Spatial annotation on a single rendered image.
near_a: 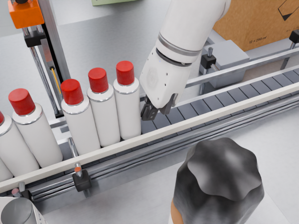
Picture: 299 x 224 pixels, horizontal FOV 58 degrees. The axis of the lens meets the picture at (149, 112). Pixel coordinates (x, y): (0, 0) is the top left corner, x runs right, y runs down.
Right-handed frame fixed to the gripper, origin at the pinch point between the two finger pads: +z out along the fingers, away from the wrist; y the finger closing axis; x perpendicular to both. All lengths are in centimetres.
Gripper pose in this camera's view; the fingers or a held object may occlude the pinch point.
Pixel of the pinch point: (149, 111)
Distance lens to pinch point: 61.0
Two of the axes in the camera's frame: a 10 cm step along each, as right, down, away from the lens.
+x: 8.7, -0.5, 5.0
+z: -3.1, 7.2, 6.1
